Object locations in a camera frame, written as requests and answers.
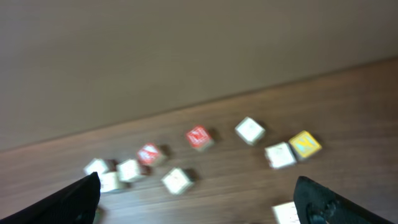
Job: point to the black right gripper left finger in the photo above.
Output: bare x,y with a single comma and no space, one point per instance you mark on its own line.
75,204

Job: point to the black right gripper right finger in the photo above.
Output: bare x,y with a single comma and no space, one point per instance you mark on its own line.
316,204

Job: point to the red letter M block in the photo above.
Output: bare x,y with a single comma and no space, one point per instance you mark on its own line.
199,138

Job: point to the white block green side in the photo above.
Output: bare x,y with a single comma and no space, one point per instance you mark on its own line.
99,215

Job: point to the white block yellow side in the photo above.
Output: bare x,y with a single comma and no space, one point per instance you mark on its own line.
286,213

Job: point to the white block blue side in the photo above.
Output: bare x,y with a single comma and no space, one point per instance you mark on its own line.
110,183

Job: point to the white block green edge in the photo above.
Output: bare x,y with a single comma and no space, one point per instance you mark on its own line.
100,166

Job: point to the yellow top block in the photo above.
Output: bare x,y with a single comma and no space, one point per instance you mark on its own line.
304,145

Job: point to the white block red edge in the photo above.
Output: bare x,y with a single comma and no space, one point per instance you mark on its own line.
280,155

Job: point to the plain white block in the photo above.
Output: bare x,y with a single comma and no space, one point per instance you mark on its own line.
131,170

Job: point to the red letter A block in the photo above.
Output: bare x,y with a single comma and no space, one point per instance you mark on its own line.
151,155

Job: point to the white cube block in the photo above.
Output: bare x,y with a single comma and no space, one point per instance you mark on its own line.
250,131

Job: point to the white block red side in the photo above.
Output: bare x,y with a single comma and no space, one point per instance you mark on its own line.
177,181

